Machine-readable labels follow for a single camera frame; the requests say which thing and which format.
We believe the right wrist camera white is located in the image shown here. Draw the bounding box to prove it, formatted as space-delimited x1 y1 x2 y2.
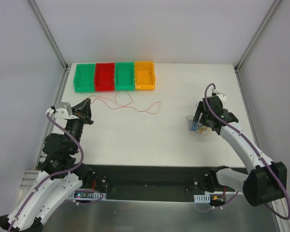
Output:
212 88 227 102

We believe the far left green bin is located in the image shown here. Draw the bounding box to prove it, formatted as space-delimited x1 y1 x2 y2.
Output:
73 63 96 93

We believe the orange bin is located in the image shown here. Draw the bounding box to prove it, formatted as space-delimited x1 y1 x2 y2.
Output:
134 61 156 90

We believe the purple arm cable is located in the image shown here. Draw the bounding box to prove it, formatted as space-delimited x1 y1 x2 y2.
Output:
4 112 104 232
194 83 290 220

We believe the left aluminium frame post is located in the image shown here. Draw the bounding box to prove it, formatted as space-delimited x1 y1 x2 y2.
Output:
26 0 69 71

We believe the red thin wire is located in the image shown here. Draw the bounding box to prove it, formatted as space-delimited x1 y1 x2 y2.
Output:
86 91 162 115

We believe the left white cable duct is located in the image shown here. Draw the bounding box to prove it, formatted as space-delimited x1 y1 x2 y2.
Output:
67 191 106 201

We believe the green bin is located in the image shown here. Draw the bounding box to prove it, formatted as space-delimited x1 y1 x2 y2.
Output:
114 62 135 91
73 63 96 93

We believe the right aluminium frame post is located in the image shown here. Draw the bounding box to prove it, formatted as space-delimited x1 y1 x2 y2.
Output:
234 0 283 73

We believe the white cable duct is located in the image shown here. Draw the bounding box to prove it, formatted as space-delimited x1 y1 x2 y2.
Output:
67 191 106 201
193 194 211 203

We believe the right white cable duct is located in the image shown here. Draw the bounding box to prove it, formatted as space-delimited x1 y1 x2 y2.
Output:
193 194 211 203

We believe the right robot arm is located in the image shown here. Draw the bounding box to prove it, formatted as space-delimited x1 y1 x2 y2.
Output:
193 95 287 206

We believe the red bin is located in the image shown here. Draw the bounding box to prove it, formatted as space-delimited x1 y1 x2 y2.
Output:
94 63 115 92

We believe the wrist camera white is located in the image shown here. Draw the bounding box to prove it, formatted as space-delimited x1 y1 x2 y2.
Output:
45 102 73 120
212 88 227 102

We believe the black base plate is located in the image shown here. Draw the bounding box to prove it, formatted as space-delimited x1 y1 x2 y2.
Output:
74 164 225 202

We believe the aluminium frame post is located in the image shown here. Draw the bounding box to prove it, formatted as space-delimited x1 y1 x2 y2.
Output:
26 0 69 71
234 0 283 73

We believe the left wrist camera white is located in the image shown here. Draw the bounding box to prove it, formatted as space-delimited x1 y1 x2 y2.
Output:
45 102 73 120

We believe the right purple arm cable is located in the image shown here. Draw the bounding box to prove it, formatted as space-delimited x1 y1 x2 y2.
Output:
194 83 290 220

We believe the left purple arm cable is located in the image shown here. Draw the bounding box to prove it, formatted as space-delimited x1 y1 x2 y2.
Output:
4 112 104 232

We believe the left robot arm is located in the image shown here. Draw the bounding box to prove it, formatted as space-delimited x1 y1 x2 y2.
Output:
0 98 93 232

